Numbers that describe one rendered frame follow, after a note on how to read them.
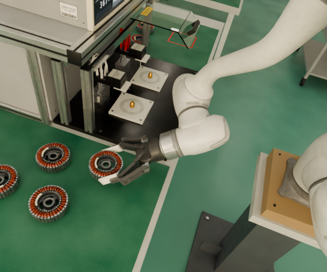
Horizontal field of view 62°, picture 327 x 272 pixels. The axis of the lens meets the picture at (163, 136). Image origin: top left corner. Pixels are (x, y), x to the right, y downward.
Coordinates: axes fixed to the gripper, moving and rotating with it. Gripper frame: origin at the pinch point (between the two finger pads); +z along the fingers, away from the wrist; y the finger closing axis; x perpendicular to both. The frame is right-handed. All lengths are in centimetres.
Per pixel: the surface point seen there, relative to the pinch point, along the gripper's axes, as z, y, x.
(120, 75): -8.5, 35.3, 8.4
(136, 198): -6.0, -9.2, -10.1
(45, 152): 19.9, 7.0, 8.3
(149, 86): -13, 49, -11
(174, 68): -25, 68, -19
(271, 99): -93, 148, -148
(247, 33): -108, 291, -157
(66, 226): 12.0, -18.8, 0.6
